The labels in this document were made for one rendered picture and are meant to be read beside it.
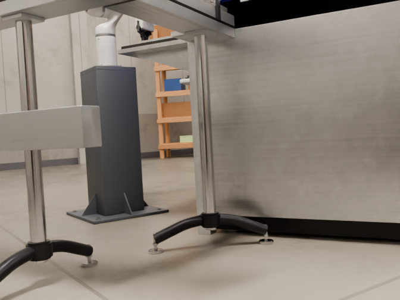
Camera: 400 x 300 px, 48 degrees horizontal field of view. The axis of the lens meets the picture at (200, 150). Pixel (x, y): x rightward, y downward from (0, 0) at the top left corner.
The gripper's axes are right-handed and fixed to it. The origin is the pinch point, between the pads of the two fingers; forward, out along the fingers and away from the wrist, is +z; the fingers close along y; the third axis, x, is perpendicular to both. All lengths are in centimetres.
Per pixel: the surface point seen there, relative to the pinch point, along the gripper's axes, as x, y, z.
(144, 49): -7.0, -11.0, 6.1
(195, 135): -33, -13, 47
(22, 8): -23, -95, 7
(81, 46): 452, 447, -117
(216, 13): -55, -30, 1
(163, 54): -12.2, -2.6, 8.0
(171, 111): 332, 556, 7
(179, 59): -21.0, -2.6, 11.3
